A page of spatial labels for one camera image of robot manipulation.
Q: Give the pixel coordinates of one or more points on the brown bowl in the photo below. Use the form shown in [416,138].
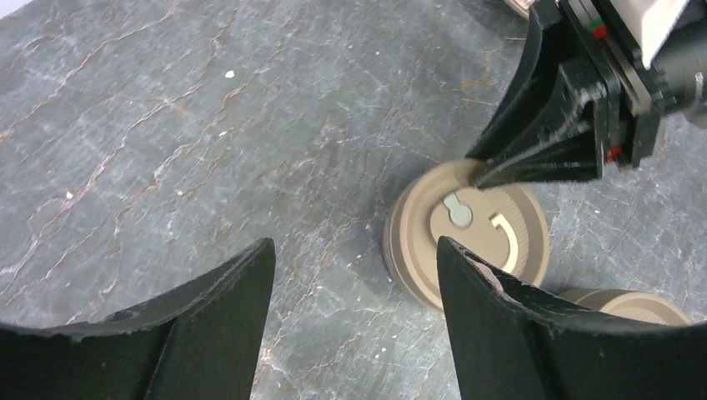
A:
[410,247]

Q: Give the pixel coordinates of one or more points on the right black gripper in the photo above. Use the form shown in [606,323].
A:
[655,55]

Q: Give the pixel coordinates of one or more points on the brown lid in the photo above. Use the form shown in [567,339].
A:
[641,306]
[505,226]

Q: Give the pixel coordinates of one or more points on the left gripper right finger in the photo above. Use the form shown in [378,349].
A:
[513,340]

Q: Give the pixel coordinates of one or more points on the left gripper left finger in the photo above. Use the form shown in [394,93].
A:
[200,340]

